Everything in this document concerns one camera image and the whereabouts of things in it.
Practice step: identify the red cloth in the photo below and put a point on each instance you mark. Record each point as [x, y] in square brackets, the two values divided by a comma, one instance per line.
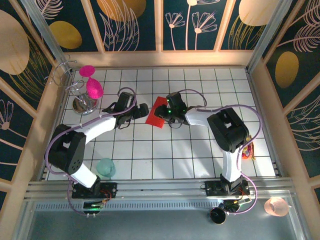
[153, 117]

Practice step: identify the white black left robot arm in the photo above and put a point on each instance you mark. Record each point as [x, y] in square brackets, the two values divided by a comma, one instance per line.
[65, 152]

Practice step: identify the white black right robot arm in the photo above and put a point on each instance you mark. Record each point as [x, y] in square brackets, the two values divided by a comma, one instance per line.
[230, 130]

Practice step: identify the pink wine glass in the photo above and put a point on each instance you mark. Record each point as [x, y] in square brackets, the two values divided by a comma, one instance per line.
[94, 88]

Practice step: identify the green translucent cup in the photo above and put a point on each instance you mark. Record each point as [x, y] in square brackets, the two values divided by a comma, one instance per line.
[106, 168]

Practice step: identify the orange candy bag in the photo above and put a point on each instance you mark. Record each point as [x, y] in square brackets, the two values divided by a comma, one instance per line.
[247, 152]

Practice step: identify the small circuit board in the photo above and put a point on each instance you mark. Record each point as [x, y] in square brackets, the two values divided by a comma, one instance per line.
[236, 203]
[93, 206]

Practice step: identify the black round cap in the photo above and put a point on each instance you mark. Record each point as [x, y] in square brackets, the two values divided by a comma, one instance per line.
[218, 216]

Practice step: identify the pink translucent cup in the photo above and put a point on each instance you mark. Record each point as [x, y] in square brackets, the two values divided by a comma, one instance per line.
[275, 207]

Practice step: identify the aluminium rail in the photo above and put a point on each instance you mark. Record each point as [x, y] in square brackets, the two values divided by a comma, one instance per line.
[160, 187]

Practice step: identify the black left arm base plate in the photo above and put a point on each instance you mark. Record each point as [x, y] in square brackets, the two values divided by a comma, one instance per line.
[111, 190]

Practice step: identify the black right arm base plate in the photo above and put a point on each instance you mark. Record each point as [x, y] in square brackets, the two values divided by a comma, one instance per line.
[212, 188]

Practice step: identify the aluminium frame post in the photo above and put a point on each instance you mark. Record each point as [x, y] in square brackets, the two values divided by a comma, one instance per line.
[45, 32]
[267, 32]

